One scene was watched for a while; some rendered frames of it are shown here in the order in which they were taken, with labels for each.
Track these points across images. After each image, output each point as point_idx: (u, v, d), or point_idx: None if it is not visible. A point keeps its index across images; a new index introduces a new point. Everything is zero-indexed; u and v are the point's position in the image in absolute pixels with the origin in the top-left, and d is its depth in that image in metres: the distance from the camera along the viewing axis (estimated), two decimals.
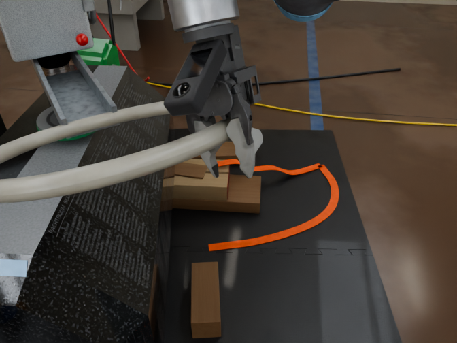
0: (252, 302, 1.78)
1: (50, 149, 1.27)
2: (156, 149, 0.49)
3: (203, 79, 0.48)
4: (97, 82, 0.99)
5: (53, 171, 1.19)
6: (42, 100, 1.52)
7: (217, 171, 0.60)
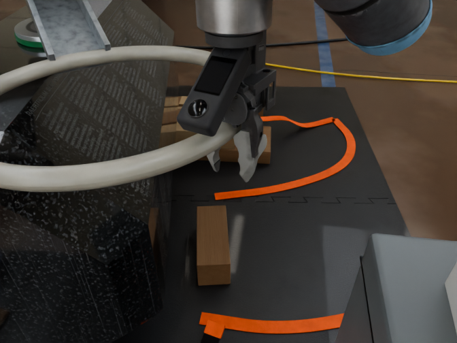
0: (264, 250, 1.60)
1: None
2: (162, 153, 0.47)
3: (222, 101, 0.45)
4: (88, 5, 0.88)
5: (35, 62, 1.00)
6: (27, 9, 1.33)
7: (218, 167, 0.60)
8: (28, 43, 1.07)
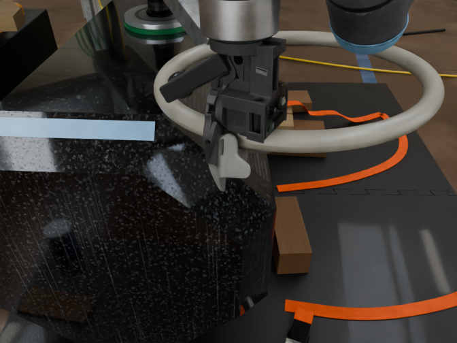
0: (336, 239, 1.62)
1: (143, 36, 1.11)
2: (404, 118, 0.53)
3: (177, 79, 0.50)
4: None
5: (154, 52, 1.03)
6: (117, 2, 1.36)
7: None
8: (147, 32, 1.11)
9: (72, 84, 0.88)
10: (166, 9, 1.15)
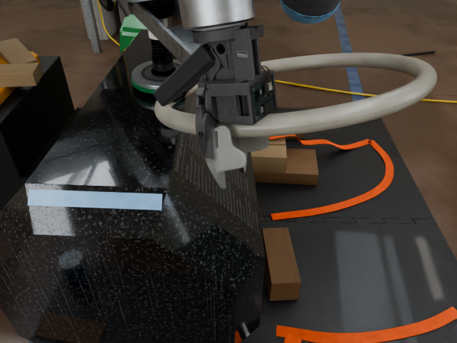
0: (324, 267, 1.78)
1: (150, 100, 1.27)
2: (395, 92, 0.53)
3: (167, 80, 0.53)
4: None
5: None
6: (125, 59, 1.52)
7: (241, 167, 0.60)
8: None
9: (91, 154, 1.04)
10: (168, 69, 1.30)
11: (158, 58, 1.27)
